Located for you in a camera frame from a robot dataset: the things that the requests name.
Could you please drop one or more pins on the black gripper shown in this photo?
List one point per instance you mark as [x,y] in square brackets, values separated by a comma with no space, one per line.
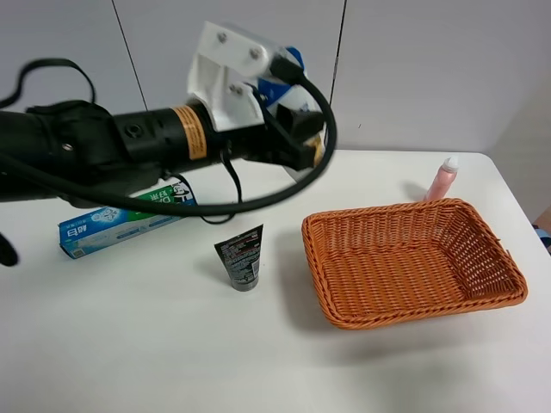
[269,143]

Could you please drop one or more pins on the pink bottle white cap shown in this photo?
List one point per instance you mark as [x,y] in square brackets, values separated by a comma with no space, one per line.
[443,180]

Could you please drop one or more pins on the blue green toothpaste box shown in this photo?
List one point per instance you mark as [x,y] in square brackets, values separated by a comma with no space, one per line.
[108,225]

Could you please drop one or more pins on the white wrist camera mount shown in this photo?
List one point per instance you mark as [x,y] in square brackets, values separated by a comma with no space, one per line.
[226,60]

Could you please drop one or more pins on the black cosmetic tube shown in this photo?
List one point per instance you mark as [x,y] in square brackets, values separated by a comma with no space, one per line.
[240,256]

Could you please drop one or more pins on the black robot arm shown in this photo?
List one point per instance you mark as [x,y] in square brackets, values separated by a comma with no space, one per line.
[125,153]

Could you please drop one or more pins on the orange wicker basket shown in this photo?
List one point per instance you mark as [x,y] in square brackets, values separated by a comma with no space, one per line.
[378,266]

